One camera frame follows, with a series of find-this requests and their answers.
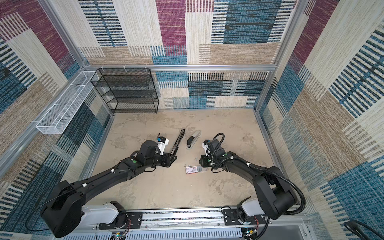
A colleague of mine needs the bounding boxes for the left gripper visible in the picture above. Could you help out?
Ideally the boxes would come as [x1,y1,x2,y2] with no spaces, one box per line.
[145,152,178,169]

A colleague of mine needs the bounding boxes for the red white staple box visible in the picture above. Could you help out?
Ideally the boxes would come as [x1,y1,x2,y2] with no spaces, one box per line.
[185,166,199,175]

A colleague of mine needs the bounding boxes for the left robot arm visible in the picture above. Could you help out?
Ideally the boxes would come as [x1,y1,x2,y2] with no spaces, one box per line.
[41,141,177,238]

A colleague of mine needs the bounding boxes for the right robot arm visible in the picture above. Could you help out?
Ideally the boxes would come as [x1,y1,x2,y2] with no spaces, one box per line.
[199,139,298,222]

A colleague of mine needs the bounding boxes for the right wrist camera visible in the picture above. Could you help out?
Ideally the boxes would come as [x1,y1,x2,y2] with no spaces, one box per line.
[202,140,211,157]

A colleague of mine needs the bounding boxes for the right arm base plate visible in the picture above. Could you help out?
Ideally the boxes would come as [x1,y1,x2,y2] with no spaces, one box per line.
[221,206,267,226]

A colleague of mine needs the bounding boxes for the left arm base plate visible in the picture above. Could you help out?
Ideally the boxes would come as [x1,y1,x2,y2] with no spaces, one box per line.
[98,212,143,231]

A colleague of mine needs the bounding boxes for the black corrugated cable conduit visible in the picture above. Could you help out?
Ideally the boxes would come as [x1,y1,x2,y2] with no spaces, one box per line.
[209,132,307,240]

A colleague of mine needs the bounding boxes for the black wire shelf rack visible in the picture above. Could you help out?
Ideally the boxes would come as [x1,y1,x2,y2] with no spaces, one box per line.
[91,68,159,114]

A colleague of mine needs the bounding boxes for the white wire mesh basket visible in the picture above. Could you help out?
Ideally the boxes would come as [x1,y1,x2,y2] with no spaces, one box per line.
[36,71,95,135]

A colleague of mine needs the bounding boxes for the black cable bottom right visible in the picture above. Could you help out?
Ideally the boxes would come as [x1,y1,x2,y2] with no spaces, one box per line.
[343,219,384,240]

